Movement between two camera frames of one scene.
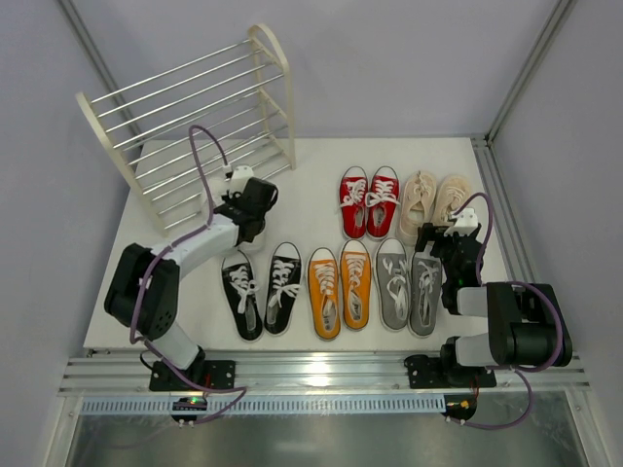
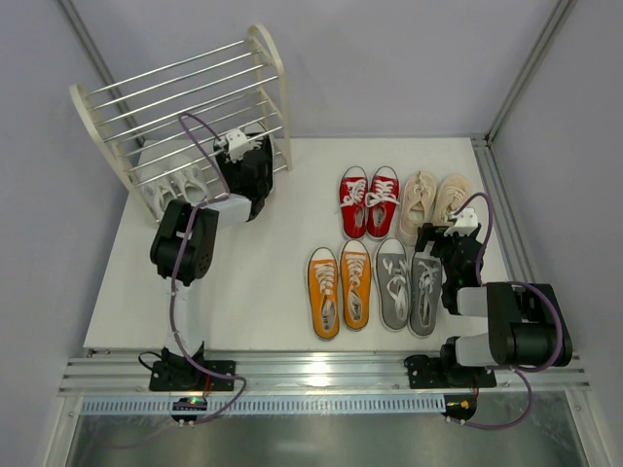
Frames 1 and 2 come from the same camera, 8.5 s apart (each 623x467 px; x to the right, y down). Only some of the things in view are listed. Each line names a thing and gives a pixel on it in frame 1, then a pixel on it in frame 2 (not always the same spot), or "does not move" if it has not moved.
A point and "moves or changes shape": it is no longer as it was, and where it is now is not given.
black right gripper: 448,241 does not move
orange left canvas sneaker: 324,289 does not move
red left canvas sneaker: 353,202 does not move
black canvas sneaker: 241,289 to 257,136
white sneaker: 218,187 moves or changes shape
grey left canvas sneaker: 392,284 does not move
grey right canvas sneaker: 425,291 does not move
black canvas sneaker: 282,289 to 265,169
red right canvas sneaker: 383,198 does not move
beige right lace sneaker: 451,193 does not move
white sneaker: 261,248 to 193,181
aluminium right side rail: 509,237 does not move
